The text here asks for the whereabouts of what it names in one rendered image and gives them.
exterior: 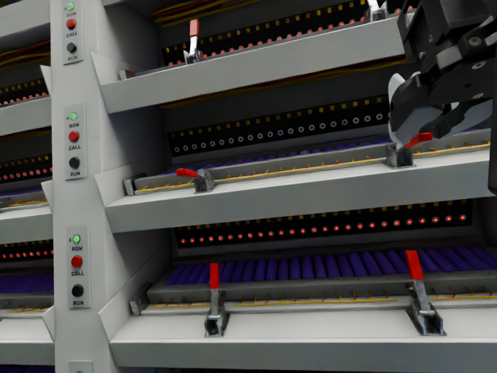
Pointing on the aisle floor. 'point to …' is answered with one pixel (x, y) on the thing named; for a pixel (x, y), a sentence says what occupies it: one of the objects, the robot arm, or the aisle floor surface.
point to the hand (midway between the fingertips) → (420, 138)
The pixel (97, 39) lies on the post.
